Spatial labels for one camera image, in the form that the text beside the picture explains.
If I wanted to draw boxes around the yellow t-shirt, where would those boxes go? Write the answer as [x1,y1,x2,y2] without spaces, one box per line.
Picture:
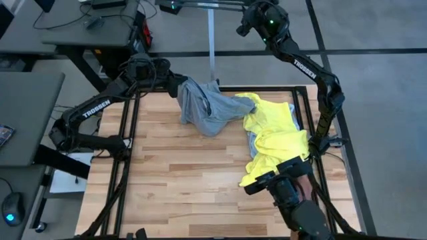
[235,92,311,187]

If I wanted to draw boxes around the black desk foot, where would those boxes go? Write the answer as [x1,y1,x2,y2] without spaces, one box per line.
[33,143,91,180]

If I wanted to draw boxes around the dark grey desk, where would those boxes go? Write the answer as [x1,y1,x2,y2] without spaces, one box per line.
[41,0,141,47]

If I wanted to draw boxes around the black computer mouse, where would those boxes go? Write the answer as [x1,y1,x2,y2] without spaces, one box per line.
[1,192,26,227]

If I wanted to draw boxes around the light blue patterned shirt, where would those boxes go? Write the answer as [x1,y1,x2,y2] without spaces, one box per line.
[247,103,301,159]

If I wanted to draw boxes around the black box on desk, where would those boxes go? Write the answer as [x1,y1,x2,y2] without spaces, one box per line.
[90,0,127,10]

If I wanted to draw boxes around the black monitor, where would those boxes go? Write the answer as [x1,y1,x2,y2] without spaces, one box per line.
[33,0,56,13]
[0,3,15,40]

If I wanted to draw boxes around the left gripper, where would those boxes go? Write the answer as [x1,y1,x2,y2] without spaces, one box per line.
[146,58,188,99]

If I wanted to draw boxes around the white paper sheet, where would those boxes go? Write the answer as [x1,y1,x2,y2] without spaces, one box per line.
[49,152,95,195]

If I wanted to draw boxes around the smartphone with colourful screen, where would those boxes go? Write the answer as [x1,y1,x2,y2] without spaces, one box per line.
[0,123,16,149]

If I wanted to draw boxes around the black aluminium table frame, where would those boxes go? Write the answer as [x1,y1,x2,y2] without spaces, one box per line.
[78,85,361,239]

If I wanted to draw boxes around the black computer tower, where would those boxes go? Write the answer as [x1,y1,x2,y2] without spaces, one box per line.
[90,11,154,84]

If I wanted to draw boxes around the white rack pole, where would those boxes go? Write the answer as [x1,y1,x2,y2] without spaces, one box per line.
[206,8,218,83]

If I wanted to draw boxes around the grey computer mouse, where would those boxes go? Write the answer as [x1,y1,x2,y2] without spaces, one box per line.
[83,15,105,30]

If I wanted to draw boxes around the grey t-shirt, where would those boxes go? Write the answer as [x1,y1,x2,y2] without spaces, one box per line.
[176,77,257,137]

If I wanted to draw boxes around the black device with cyan light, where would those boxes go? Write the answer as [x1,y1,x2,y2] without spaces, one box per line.
[159,0,183,16]

